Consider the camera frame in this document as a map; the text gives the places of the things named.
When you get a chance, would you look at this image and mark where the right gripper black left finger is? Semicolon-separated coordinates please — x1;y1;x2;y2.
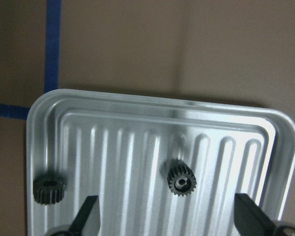
69;196;100;236

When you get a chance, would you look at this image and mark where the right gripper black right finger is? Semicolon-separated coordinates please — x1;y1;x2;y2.
234;193;276;236

